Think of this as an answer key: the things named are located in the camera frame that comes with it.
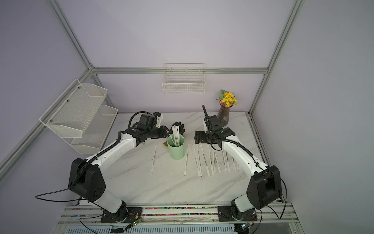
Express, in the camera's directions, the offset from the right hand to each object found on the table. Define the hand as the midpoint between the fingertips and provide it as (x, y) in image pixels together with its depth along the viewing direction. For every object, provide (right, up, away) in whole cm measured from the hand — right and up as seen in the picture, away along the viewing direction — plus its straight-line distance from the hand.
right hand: (203, 139), depth 85 cm
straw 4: (+6, -15, +8) cm, 18 cm away
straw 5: (+17, -18, +6) cm, 25 cm away
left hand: (-21, +4, +1) cm, 21 cm away
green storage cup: (-16, -9, +6) cm, 20 cm away
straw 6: (+20, -16, +7) cm, 27 cm away
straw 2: (-4, -12, +11) cm, 17 cm away
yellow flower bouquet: (+17, +26, +10) cm, 32 cm away
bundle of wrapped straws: (-16, 0, +4) cm, 17 cm away
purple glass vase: (+16, +15, +19) cm, 29 cm away
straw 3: (-2, -16, +8) cm, 18 cm away
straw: (-9, -7, +14) cm, 18 cm away
